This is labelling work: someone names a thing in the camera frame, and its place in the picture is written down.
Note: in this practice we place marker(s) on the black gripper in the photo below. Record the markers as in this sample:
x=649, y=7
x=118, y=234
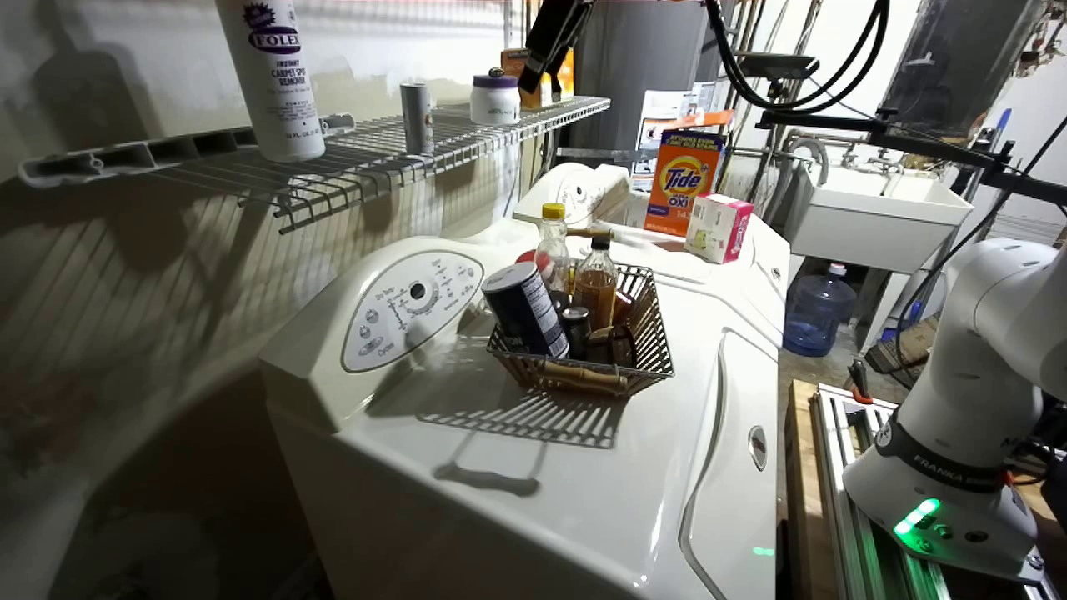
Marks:
x=555, y=28

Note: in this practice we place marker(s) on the clear bottle yellow cap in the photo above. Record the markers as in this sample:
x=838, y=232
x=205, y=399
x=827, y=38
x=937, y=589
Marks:
x=555, y=237

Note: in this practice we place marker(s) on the amber bottle black cap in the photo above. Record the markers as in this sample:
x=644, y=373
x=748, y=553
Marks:
x=595, y=285

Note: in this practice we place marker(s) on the tall white purple-label bottle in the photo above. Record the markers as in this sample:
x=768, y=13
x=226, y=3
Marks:
x=275, y=77

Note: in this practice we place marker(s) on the orange cardboard box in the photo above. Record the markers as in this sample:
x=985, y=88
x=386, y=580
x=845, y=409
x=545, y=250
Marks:
x=563, y=77

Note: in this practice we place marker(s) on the white jar purple lid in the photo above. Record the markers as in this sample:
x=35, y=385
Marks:
x=494, y=102

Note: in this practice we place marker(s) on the grey water heater tank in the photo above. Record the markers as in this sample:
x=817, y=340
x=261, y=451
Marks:
x=639, y=69

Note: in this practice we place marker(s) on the white dryer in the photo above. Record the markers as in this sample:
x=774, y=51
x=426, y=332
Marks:
x=579, y=188

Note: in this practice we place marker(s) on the orange Tide detergent box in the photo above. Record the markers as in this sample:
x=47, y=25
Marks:
x=681, y=183

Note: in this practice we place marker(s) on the dark blue cylindrical can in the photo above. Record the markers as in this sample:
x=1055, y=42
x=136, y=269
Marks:
x=527, y=311

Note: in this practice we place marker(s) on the pink and white box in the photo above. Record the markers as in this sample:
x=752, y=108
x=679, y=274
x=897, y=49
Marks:
x=722, y=229

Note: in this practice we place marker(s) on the small dark jar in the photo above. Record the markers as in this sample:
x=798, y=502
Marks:
x=576, y=332

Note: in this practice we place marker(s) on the brown wicker basket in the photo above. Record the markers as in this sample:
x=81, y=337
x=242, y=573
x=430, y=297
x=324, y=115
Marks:
x=606, y=377

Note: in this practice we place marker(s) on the white utility sink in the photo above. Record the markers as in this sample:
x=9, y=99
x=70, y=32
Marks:
x=869, y=229

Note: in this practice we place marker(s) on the blue water jug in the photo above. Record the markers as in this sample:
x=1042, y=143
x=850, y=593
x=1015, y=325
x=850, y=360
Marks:
x=817, y=311

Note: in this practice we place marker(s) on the white washing machine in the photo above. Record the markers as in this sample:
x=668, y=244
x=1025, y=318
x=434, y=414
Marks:
x=555, y=488

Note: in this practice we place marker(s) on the black metal bar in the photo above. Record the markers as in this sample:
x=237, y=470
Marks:
x=978, y=162

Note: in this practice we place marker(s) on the wooden board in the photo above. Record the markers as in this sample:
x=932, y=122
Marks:
x=802, y=488

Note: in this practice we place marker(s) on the aluminium rail base frame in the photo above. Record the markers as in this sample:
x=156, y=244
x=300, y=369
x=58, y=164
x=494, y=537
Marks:
x=855, y=533

